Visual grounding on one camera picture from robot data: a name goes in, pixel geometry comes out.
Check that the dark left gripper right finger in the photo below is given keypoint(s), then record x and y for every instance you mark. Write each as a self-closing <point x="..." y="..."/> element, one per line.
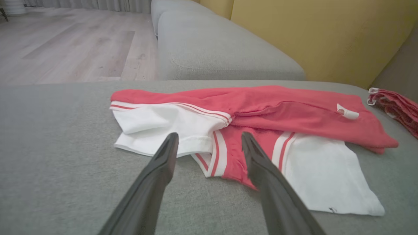
<point x="277" y="199"/>

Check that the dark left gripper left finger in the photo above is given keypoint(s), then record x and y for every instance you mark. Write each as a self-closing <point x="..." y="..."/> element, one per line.
<point x="147" y="192"/>

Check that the red shirt with white sleeves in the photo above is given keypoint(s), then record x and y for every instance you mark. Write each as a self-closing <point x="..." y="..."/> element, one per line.
<point x="294" y="114"/>

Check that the red shorts with white band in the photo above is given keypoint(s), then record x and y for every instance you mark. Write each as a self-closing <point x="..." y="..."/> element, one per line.
<point x="398" y="107"/>

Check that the large grey sofa seat cushion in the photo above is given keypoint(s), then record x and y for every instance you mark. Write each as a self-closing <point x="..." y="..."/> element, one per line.
<point x="58" y="147"/>

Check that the yellow sofa backrest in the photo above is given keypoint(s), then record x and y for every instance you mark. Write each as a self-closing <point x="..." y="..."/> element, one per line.
<point x="326" y="36"/>
<point x="217" y="6"/>

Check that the dark grey backrest cushion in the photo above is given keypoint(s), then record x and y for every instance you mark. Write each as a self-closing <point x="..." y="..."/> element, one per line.
<point x="400" y="62"/>

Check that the grey curtain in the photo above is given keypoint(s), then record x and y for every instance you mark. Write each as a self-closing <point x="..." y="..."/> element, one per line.
<point x="91" y="4"/>

